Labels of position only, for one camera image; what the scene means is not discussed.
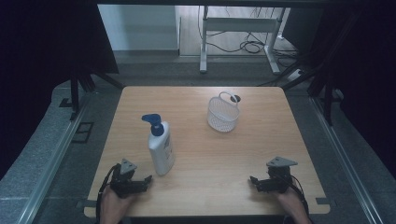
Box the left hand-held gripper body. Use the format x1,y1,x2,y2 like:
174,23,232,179
109,158,139,199

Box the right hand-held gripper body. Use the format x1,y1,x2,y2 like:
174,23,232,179
264,156,298,194

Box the white pump bottle blue cap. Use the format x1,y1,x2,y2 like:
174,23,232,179
141,113,176,176

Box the white mesh basket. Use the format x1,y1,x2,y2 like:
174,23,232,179
206,91,241,133

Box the person's left hand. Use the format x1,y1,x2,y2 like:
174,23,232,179
100,186,136,218

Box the person's right hand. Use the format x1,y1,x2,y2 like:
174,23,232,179
278,188,307,216

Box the black metal stand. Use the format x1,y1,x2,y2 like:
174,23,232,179
281,12,344,127
69,69,125,121

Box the white power strip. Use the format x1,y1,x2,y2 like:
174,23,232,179
287,68,304,82

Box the black curtain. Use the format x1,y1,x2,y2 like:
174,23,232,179
0,0,120,181
281,0,396,172

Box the black square floor frame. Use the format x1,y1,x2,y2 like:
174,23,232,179
71,121,95,145

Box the aluminium floor rail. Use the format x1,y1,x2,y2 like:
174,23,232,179
17,92,92,224
309,96,386,224

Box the black coiled floor cable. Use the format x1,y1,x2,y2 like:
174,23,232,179
238,32,266,55

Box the white metal desk frame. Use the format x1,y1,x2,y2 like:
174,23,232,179
199,5,292,75

